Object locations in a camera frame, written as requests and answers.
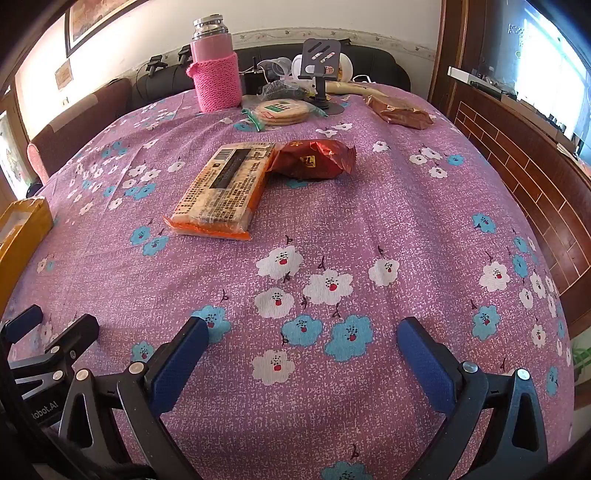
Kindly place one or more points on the framed wall picture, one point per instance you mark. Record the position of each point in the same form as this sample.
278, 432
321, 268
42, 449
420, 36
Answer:
92, 18

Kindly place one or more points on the crumpled clear plastic bag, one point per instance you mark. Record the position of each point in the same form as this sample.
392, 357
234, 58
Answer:
281, 88

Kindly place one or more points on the dark red foil snack packet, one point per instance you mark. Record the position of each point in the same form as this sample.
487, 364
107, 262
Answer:
314, 159

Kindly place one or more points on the grey phone stand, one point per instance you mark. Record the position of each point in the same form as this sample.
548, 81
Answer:
321, 55

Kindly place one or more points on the black sofa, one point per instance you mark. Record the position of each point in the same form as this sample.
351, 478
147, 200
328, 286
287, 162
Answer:
268, 55

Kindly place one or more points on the low cabinet with clutter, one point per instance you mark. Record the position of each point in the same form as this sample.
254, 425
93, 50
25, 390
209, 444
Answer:
508, 97

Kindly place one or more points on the green plant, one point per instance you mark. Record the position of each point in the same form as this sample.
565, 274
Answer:
581, 362

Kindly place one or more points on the beige long object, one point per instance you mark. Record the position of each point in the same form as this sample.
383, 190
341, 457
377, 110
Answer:
364, 90

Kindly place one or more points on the brown foil packet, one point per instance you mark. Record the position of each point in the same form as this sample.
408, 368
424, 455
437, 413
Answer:
401, 113

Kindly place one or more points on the small wall plaque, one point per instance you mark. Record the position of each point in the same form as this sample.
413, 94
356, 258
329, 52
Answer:
63, 77

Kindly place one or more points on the round crackers clear pack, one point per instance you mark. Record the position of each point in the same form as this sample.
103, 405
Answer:
281, 110

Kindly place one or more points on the glass door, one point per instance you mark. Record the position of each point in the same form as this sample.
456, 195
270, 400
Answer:
9, 152

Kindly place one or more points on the pink knit-sleeved thermos bottle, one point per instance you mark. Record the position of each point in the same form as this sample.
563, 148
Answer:
217, 69

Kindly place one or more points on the maroon chair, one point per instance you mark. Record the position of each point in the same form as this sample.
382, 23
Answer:
78, 124

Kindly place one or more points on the white container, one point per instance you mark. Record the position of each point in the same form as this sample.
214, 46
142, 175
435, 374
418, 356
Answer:
345, 69

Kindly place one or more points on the cream orange cracker pack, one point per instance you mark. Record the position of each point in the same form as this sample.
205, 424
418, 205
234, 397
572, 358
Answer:
221, 194

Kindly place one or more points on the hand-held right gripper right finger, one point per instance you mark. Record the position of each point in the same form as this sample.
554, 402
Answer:
425, 364

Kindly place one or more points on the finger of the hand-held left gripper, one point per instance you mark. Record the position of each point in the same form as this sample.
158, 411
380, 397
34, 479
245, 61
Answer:
78, 332
25, 320

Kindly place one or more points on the yellow cardboard box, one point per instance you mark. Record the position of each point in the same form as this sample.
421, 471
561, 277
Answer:
23, 240

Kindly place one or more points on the clear plastic cup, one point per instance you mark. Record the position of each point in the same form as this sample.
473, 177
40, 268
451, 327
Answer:
277, 69

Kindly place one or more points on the small black device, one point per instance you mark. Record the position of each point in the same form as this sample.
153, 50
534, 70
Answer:
251, 78

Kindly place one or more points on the black clamp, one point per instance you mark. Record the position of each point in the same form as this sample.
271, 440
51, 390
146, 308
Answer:
184, 54
154, 62

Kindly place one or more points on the wooden door frame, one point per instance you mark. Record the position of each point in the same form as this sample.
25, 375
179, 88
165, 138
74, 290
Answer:
450, 46

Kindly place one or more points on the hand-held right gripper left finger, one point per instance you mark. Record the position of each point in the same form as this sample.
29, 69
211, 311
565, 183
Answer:
180, 364

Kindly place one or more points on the purple floral tablecloth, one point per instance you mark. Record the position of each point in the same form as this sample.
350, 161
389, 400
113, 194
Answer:
323, 221

